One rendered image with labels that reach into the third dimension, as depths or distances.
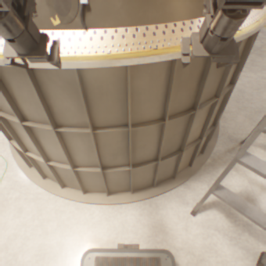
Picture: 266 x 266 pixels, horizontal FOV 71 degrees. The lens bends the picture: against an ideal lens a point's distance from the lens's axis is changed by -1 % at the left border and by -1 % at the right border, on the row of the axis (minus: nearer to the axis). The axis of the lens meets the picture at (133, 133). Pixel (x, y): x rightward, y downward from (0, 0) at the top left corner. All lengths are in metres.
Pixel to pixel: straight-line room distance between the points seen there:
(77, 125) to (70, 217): 0.84
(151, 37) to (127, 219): 1.24
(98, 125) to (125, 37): 0.44
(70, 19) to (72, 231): 1.33
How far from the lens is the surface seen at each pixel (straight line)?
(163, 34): 0.78
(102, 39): 0.74
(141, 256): 1.24
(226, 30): 0.46
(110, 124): 0.96
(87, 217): 1.60
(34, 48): 0.54
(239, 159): 1.20
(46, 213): 1.70
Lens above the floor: 1.48
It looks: 48 degrees down
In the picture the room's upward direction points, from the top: 1 degrees counter-clockwise
